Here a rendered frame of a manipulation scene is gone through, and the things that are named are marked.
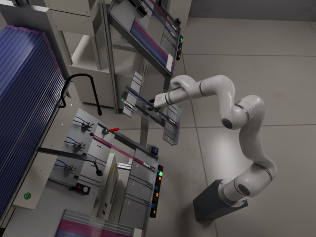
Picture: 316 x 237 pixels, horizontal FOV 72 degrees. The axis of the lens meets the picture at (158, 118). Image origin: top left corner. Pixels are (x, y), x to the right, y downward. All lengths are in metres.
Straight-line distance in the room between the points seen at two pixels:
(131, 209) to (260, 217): 1.44
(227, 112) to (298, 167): 1.97
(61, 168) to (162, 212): 1.32
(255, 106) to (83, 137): 0.81
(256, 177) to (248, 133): 0.24
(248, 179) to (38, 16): 1.10
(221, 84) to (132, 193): 0.79
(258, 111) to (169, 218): 1.42
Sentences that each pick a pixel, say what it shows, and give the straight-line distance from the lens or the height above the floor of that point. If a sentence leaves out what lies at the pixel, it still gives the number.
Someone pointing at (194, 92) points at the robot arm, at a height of 1.26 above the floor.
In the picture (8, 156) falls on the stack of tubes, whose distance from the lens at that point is 0.78.
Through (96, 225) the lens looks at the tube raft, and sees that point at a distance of 1.20.
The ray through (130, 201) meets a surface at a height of 0.82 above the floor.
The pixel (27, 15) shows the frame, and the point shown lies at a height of 1.69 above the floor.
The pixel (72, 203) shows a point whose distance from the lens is 1.14.
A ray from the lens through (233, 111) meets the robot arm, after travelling 0.97.
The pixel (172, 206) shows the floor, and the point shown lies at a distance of 2.20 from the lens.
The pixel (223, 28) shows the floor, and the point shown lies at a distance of 3.96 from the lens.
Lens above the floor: 2.14
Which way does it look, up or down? 58 degrees down
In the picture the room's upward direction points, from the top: 10 degrees clockwise
